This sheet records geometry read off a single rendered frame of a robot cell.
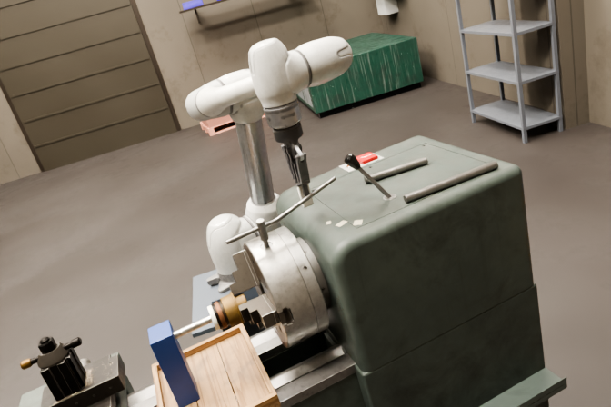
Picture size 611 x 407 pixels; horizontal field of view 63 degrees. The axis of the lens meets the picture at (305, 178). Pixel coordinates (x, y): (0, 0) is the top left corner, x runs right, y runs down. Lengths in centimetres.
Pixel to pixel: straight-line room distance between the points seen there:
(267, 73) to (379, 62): 625
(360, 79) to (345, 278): 622
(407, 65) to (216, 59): 347
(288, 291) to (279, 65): 56
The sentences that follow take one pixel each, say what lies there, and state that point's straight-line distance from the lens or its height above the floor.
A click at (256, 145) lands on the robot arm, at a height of 134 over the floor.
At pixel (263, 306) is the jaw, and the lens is 135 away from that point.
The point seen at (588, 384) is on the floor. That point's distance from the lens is 258.
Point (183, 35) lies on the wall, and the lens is 915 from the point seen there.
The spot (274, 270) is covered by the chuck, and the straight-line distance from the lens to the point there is 129.
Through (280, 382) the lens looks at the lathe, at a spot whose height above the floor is 86.
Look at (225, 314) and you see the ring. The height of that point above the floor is 109.
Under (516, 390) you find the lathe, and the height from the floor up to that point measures 54.
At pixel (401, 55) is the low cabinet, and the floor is 55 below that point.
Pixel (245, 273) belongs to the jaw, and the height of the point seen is 115.
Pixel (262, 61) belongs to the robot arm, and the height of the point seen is 170.
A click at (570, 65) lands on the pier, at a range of 512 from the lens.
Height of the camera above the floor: 184
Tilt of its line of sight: 21 degrees down
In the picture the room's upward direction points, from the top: 16 degrees counter-clockwise
